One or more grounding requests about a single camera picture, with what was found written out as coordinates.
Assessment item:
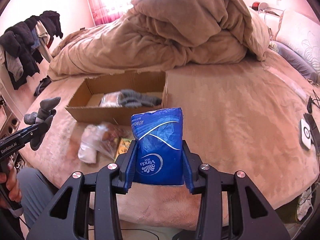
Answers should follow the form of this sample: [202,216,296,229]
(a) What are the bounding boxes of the grey sock pair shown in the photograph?
[23,96,61,152]
[118,89,162,108]

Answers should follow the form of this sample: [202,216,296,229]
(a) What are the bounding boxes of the yellow cartoon tissue pack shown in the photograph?
[114,138,132,159]

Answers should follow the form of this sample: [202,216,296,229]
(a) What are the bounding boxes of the blue Vinda tissue pack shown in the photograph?
[131,108,184,186]

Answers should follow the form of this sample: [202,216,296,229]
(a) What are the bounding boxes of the white socks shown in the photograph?
[78,122,127,164]

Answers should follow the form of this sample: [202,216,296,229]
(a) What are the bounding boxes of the bag of cotton swabs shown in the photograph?
[99,91,123,108]

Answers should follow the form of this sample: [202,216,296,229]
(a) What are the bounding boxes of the person's left hand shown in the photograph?
[0,158,22,203]

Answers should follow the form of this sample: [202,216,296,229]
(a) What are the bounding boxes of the black bag on floor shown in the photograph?
[34,76,52,97]

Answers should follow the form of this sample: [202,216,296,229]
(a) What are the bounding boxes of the cardboard box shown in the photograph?
[66,72,166,126]

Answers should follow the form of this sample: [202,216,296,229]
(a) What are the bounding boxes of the tan bed sheet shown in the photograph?
[20,50,319,230]

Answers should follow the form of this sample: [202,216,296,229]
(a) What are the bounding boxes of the dark clothes on rack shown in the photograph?
[1,10,63,90]

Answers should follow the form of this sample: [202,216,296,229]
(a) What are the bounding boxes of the black smartphone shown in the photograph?
[304,113,320,154]

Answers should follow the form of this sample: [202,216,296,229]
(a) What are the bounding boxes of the pink window curtain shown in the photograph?
[82,0,141,26]

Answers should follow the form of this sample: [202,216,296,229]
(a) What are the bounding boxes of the tan plush duvet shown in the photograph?
[48,0,270,81]

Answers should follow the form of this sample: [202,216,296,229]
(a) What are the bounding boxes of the purple pillow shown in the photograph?
[268,41,318,84]

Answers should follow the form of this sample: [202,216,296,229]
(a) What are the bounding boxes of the white embroidered pillow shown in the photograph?
[276,10,320,73]

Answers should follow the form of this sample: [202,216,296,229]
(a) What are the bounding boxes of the red lamp on nightstand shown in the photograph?
[251,2,260,11]

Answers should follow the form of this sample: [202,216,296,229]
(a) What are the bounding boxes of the white wireless charger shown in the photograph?
[299,119,311,150]

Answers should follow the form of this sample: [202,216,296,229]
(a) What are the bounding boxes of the black charging cable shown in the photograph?
[306,89,320,114]

